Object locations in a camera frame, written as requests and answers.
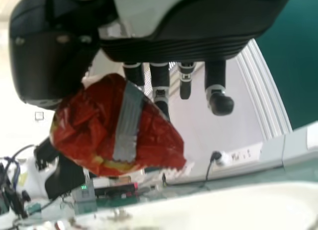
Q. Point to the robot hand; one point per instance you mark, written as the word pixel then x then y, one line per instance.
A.
pixel 64 175
pixel 174 23

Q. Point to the red biscuit packet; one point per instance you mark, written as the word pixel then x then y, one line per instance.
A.
pixel 89 130

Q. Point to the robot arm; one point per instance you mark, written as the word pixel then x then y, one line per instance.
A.
pixel 15 190

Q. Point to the plate with brown leaf pattern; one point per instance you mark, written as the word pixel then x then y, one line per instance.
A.
pixel 223 207

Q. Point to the grey box with green lights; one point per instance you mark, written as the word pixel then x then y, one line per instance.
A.
pixel 84 197

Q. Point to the black device with red front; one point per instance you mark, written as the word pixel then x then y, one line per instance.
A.
pixel 116 190

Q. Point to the white socket strip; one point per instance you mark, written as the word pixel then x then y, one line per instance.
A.
pixel 243 155

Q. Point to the aluminium frame rails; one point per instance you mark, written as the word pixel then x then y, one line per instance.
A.
pixel 263 96

